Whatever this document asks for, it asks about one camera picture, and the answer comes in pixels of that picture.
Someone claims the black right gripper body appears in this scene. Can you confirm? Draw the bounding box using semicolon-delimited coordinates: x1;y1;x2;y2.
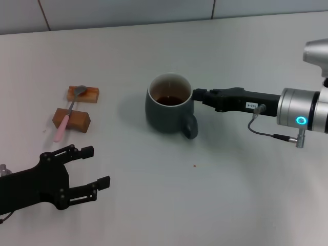
210;87;282;118

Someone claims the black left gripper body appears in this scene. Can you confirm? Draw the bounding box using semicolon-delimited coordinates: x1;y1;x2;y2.
0;152;71;211

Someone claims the pink handled metal spoon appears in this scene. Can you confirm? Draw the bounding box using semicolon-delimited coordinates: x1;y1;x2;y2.
53;85;87;143

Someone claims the grey ceramic mug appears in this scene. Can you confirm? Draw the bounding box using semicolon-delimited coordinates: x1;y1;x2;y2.
145;73;199;140

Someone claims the dark coffee liquid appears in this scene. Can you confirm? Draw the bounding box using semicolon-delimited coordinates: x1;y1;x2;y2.
156;95;183;106

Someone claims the dark brown wooden block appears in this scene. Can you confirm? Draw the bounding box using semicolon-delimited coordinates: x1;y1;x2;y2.
52;108;92;133

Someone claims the light wooden grooved block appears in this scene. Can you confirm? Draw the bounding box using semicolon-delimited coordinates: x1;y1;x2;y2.
66;86;100;104

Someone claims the right gripper cable with plug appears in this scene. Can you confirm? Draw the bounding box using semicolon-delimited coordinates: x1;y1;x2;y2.
248;103;306;149

